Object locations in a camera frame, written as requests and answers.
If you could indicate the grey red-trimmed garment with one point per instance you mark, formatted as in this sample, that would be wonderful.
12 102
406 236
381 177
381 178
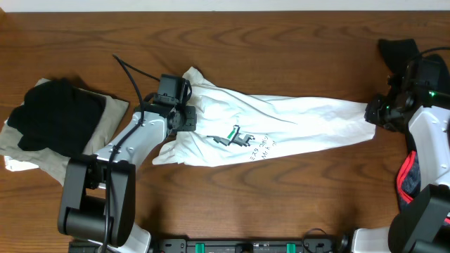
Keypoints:
408 180

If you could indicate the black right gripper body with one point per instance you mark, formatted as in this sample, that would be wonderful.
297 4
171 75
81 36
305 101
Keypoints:
375 112

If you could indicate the folded white garment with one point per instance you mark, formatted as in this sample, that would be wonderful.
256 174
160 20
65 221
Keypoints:
15 158

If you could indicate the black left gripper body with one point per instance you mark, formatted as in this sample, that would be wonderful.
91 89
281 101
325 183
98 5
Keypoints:
188 119

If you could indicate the white printed t-shirt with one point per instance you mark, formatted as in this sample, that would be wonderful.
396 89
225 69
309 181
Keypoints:
235 128

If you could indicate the black garment at right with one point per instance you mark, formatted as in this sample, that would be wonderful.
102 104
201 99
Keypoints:
397 53

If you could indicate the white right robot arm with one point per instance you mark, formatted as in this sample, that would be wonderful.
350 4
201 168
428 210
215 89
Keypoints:
418 106

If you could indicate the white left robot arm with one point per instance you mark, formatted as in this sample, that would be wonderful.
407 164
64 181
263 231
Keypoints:
99 192

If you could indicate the folded black garment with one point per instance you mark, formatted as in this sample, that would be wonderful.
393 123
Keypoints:
58 116

